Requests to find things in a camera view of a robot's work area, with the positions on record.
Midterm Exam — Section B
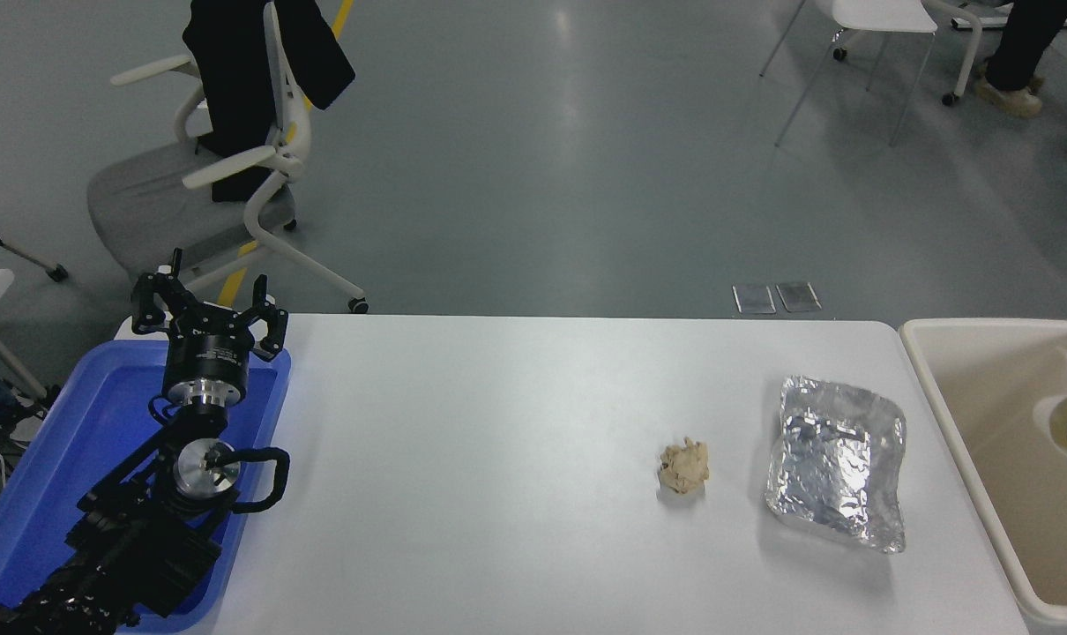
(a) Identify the black jacket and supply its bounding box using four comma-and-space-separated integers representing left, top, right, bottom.
183, 0, 356, 202

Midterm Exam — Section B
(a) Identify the grey white office chair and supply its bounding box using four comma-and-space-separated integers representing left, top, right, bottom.
86, 0, 369, 314

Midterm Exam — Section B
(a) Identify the white chair base with caster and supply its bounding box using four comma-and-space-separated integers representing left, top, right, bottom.
924, 0, 1067, 108

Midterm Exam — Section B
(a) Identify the blue plastic tray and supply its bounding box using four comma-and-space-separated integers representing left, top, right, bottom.
0, 338, 293, 634

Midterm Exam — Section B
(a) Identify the white chair with metal legs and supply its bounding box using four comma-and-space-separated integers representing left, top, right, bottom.
760, 0, 940, 148

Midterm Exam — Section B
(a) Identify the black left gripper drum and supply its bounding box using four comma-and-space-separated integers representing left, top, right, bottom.
163, 306, 255, 390

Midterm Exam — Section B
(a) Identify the crumpled tan paper ball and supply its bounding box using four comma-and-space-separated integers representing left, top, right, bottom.
659, 437, 711, 496

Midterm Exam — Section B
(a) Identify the white paper cup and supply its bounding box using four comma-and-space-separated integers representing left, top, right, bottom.
1032, 391, 1067, 461

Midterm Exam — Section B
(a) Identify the silver floor plate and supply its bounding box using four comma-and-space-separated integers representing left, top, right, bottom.
776, 281, 823, 313
733, 284, 777, 315

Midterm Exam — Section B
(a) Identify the large pale plastic bin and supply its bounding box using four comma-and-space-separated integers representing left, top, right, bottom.
899, 317, 1067, 635

